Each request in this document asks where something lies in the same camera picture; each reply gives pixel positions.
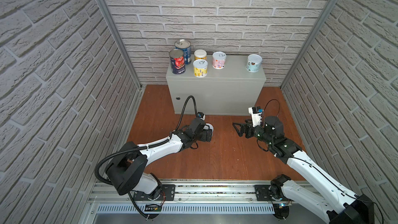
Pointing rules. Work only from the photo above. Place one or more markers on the aluminium corner post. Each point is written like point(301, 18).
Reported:
point(118, 40)
point(310, 38)

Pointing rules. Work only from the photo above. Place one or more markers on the dark tomato label can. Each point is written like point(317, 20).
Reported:
point(177, 61)

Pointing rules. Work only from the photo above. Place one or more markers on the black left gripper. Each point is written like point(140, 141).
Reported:
point(207, 136)

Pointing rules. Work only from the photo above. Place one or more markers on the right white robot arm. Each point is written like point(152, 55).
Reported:
point(333, 203)

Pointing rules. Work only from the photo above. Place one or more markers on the left floor aluminium rail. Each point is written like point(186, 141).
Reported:
point(121, 139)

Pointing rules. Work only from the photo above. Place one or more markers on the blue label tin can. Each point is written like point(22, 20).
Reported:
point(185, 46)

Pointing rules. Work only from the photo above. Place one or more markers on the white lid small can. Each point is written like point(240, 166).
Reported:
point(200, 54)

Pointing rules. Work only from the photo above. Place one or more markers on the plain lid silver can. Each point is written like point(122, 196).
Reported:
point(253, 63)

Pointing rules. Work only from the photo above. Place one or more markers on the front aluminium mounting rail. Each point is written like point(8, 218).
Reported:
point(190, 191)

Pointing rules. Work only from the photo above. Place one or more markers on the yellow label pull-tab can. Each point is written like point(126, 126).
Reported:
point(200, 68)

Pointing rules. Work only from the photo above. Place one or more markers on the grey metal cabinet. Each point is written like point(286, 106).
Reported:
point(228, 91)

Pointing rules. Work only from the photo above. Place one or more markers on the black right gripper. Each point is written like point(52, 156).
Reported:
point(250, 128)

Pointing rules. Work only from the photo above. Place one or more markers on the perforated white vent strip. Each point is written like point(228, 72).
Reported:
point(191, 208)

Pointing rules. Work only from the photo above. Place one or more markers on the right aluminium corner post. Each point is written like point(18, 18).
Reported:
point(310, 38)

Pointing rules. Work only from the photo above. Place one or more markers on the pink label pull-tab can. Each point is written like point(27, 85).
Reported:
point(218, 60)

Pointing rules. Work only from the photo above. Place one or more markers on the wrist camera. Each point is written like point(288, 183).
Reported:
point(256, 116)
point(201, 115)

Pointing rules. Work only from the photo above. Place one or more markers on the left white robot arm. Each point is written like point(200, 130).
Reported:
point(125, 169)

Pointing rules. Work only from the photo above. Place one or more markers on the grey label pull-tab can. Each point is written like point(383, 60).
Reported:
point(208, 126)

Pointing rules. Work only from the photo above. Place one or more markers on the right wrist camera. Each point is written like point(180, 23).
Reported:
point(256, 116)

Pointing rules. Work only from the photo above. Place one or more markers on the left aluminium corner post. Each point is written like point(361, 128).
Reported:
point(118, 40)

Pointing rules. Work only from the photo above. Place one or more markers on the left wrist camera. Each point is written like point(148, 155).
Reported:
point(201, 115)

